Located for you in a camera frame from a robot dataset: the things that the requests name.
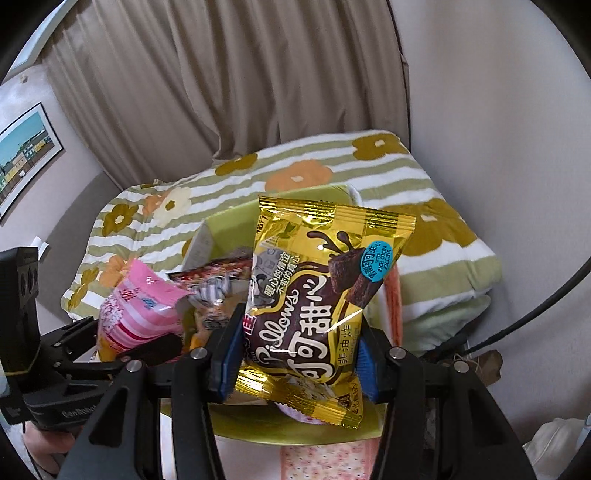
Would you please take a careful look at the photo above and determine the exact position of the grey headboard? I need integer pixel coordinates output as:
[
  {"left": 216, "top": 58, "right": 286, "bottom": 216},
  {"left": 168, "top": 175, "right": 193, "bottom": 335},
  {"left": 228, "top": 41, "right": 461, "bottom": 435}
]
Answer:
[{"left": 37, "top": 173, "right": 120, "bottom": 333}]

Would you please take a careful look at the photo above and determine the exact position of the framed houses picture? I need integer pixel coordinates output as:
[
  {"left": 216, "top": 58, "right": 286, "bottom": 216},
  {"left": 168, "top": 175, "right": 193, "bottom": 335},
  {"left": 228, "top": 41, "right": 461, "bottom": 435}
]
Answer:
[{"left": 1, "top": 102, "right": 63, "bottom": 218}]

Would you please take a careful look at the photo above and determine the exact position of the Tatre dark chip bag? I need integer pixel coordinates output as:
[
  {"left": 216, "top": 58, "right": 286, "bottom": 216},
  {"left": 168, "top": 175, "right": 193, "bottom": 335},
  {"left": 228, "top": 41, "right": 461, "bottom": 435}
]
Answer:
[{"left": 168, "top": 256, "right": 252, "bottom": 352}]

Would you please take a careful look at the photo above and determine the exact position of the person's left hand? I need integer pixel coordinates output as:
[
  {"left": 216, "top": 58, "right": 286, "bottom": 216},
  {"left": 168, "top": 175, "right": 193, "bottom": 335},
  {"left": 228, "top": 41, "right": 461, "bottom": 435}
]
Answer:
[{"left": 22, "top": 422, "right": 81, "bottom": 479}]

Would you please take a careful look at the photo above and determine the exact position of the floral striped blanket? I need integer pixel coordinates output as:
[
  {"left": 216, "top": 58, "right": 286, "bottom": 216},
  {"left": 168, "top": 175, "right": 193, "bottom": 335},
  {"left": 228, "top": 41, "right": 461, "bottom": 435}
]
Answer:
[{"left": 60, "top": 130, "right": 502, "bottom": 355}]

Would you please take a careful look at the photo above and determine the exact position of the beige curtain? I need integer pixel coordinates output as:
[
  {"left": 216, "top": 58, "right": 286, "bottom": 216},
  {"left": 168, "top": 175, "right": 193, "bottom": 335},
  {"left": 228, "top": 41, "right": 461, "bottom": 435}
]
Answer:
[{"left": 41, "top": 1, "right": 411, "bottom": 189}]

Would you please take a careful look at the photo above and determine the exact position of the black cable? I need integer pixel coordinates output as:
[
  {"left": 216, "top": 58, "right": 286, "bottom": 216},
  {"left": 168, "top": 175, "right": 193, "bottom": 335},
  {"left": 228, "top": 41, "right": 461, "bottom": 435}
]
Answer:
[{"left": 424, "top": 257, "right": 591, "bottom": 363}]

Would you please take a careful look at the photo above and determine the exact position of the white wall holder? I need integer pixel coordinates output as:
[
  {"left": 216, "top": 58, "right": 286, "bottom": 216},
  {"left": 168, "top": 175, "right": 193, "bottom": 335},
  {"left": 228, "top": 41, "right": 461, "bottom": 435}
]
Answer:
[{"left": 30, "top": 236, "right": 49, "bottom": 260}]

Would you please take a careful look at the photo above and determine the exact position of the green cardboard box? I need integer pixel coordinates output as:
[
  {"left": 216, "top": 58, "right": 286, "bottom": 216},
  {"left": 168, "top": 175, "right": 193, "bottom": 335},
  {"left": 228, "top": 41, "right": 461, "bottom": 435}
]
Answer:
[{"left": 181, "top": 199, "right": 386, "bottom": 446}]

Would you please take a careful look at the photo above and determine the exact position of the pink striped snack bag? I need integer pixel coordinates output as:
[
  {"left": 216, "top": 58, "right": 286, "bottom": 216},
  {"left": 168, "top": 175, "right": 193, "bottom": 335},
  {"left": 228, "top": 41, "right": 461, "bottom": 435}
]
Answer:
[{"left": 97, "top": 260, "right": 189, "bottom": 362}]

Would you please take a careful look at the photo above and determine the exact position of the gold Pillows chocolate bag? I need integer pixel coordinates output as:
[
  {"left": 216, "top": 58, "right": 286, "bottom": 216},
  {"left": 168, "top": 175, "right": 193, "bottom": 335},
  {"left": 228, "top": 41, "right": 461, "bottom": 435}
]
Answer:
[{"left": 235, "top": 196, "right": 416, "bottom": 429}]

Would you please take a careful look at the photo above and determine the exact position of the brown paper bag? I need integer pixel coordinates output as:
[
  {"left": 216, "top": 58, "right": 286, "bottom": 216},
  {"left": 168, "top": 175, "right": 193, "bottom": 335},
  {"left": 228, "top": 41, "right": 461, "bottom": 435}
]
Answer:
[{"left": 454, "top": 350, "right": 504, "bottom": 387}]

